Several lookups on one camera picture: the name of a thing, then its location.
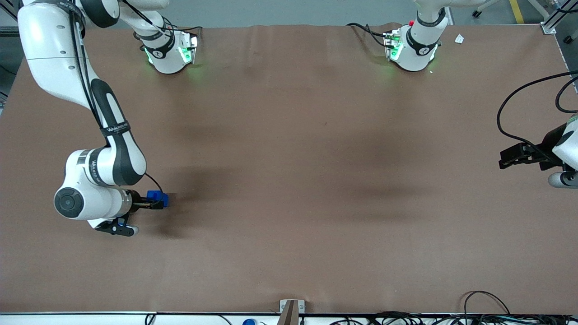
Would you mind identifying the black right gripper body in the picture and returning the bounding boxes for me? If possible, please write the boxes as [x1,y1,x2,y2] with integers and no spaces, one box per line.
[128,190,150,212]

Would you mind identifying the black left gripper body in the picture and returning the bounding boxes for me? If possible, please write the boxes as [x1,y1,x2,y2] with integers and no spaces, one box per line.
[539,125,568,172]

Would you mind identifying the blue plastic insert part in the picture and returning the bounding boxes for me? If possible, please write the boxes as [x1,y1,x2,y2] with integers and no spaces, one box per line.
[146,190,170,208]

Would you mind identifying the paper table cover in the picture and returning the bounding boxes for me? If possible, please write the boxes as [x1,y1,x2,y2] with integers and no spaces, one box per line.
[0,23,578,316]

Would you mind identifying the silver left arm wrist camera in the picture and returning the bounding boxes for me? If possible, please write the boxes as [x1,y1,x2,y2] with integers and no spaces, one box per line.
[547,171,578,190]

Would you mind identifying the long black left arm cable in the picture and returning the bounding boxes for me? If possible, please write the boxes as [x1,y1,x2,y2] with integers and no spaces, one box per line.
[496,70,578,147]

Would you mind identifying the short black looped cable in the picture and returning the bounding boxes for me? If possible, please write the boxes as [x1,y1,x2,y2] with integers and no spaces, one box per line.
[555,74,578,114]

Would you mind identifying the white table edge rail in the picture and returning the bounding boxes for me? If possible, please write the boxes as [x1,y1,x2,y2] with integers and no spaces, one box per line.
[0,311,578,325]

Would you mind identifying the aluminium frame profile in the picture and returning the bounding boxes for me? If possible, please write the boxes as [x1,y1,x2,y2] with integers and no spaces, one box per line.
[527,0,561,35]

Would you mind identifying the black arched cable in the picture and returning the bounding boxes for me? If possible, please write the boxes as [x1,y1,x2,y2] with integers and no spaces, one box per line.
[463,291,512,316]

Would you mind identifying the metal bracket plate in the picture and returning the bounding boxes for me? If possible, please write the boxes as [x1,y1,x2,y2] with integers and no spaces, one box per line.
[279,299,306,314]

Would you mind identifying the black right base cable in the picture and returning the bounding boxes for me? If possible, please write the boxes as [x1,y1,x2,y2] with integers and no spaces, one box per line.
[165,20,203,37]

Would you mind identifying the black base cable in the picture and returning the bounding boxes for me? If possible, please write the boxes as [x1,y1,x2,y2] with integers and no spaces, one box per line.
[165,20,203,37]
[346,22,390,48]

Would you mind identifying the black cable bundle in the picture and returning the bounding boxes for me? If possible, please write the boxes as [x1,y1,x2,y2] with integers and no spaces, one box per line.
[329,311,578,325]

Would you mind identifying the black left base cable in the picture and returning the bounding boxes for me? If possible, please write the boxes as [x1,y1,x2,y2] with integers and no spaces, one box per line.
[346,22,390,48]

